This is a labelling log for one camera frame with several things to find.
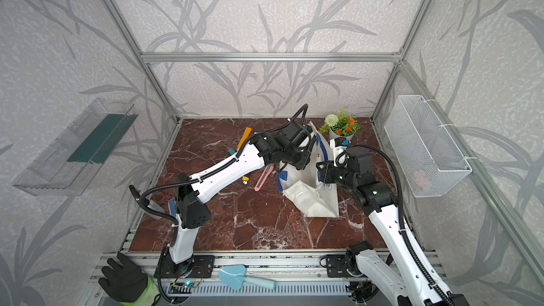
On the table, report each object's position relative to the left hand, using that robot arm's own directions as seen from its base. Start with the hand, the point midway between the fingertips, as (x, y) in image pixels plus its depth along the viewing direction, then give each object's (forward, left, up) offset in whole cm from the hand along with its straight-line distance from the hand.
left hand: (308, 161), depth 77 cm
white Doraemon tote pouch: (-10, +3, -1) cm, 11 cm away
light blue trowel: (-34, +26, -21) cm, 47 cm away
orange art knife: (+29, +30, -21) cm, 47 cm away
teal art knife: (+19, +36, -21) cm, 46 cm away
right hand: (-3, -2, +3) cm, 5 cm away
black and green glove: (-36, +60, -19) cm, 73 cm away
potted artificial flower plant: (+25, -18, -7) cm, 32 cm away
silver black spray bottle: (-12, +59, -12) cm, 62 cm away
